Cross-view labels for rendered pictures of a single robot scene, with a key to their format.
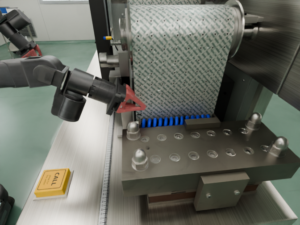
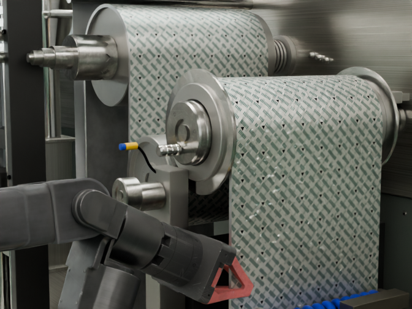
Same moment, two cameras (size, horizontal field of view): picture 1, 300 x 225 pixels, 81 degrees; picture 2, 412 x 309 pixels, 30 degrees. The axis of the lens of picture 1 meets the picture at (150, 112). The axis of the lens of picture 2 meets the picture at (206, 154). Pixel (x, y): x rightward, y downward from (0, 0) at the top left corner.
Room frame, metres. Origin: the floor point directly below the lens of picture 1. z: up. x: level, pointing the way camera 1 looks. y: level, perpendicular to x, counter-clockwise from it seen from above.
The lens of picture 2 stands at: (-0.33, 0.45, 1.34)
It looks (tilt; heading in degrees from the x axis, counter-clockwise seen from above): 8 degrees down; 333
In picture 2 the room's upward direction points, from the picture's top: straight up
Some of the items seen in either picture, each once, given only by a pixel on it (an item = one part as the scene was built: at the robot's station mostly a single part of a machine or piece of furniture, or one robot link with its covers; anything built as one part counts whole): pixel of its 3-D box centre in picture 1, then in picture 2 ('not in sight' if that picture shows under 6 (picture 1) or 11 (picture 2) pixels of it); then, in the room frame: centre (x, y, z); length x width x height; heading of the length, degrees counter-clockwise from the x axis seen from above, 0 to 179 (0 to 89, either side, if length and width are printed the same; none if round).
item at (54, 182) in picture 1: (53, 181); not in sight; (0.29, 0.26, 0.91); 0.07 x 0.07 x 0.02; 7
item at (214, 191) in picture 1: (219, 193); not in sight; (0.22, -0.16, 0.96); 0.10 x 0.03 x 0.11; 97
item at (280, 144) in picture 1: (280, 144); not in sight; (0.29, -0.30, 1.05); 0.04 x 0.04 x 0.04
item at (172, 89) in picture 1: (177, 94); (308, 247); (0.43, -0.08, 1.11); 0.23 x 0.01 x 0.18; 97
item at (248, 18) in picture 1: (246, 17); (381, 95); (0.51, -0.25, 1.28); 0.06 x 0.05 x 0.02; 97
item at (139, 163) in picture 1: (139, 157); not in sight; (0.25, 0.02, 1.05); 0.04 x 0.04 x 0.04
